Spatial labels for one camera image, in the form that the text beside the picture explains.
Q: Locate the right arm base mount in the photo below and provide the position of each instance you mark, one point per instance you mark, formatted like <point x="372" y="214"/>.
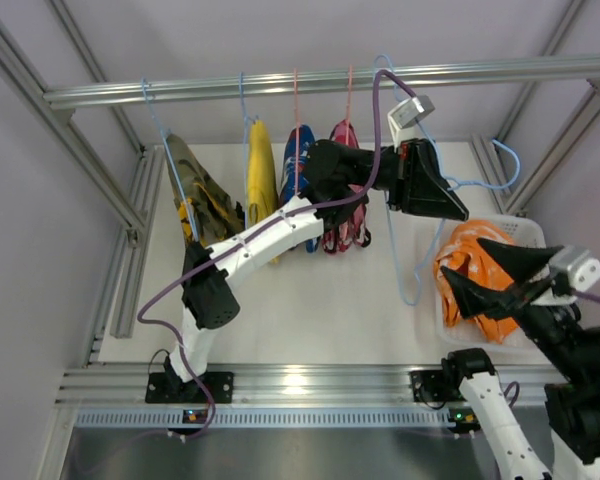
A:
<point x="430" y="386"/>

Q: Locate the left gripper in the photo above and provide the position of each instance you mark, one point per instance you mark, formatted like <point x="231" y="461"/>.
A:
<point x="399" y="176"/>

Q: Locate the aluminium frame post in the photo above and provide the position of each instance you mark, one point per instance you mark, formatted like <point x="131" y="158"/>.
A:
<point x="56" y="116"/>
<point x="552" y="114"/>

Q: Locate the pink hanger with blue trousers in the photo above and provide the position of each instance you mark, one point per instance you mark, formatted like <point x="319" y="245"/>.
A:
<point x="297" y="131"/>

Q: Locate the white plastic basket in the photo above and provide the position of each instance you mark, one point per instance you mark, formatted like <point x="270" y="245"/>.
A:
<point x="525" y="233"/>

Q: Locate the aluminium hanging rail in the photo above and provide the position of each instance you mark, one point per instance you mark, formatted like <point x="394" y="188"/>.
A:
<point x="543" y="68"/>

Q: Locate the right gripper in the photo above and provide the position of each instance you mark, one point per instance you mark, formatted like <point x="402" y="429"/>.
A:
<point x="521" y="298"/>

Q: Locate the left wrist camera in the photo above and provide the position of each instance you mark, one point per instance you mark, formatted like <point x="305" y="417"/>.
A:
<point x="405" y="116"/>

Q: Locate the front aluminium rail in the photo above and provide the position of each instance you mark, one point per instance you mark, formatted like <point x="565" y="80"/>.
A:
<point x="263" y="385"/>

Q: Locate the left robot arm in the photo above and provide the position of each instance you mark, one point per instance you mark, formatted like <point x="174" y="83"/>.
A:
<point x="338" y="180"/>

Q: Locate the blue hanger with camouflage trousers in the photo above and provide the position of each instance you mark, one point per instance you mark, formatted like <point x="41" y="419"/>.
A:
<point x="163" y="133"/>

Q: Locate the blue camouflage trousers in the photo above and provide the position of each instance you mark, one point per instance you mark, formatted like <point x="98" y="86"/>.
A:
<point x="286" y="194"/>

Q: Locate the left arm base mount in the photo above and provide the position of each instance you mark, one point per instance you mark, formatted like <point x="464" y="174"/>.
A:
<point x="168" y="388"/>

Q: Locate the blue hanger with yellow trousers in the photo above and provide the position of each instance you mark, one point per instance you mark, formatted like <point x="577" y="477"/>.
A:
<point x="247" y="121"/>

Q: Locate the green camouflage trousers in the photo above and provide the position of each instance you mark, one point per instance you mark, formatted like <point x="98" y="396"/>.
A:
<point x="216" y="216"/>

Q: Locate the right aluminium frame post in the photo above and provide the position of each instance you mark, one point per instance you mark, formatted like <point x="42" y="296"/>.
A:
<point x="552" y="114"/>

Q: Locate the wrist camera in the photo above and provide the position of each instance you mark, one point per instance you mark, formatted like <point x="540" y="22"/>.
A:
<point x="405" y="116"/>
<point x="577" y="271"/>

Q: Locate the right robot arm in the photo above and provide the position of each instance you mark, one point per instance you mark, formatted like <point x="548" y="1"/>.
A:
<point x="572" y="404"/>

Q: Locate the grey slotted cable duct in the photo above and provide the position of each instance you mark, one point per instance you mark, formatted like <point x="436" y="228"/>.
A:
<point x="173" y="417"/>

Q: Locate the left aluminium frame post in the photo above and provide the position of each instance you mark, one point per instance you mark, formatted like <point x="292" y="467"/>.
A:
<point x="56" y="116"/>

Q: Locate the pink camouflage trousers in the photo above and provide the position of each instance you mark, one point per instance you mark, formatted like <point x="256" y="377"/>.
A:
<point x="354" y="231"/>

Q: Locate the orange trousers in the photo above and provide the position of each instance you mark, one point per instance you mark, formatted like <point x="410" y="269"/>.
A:
<point x="463" y="254"/>

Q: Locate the blue wire hanger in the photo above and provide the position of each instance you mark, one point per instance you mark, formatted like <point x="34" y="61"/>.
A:
<point x="456" y="185"/>

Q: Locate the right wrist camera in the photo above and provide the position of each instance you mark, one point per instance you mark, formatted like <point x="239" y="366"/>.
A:
<point x="577" y="271"/>

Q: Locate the yellow trousers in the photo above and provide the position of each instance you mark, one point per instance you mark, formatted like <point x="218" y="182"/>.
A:
<point x="261" y="189"/>

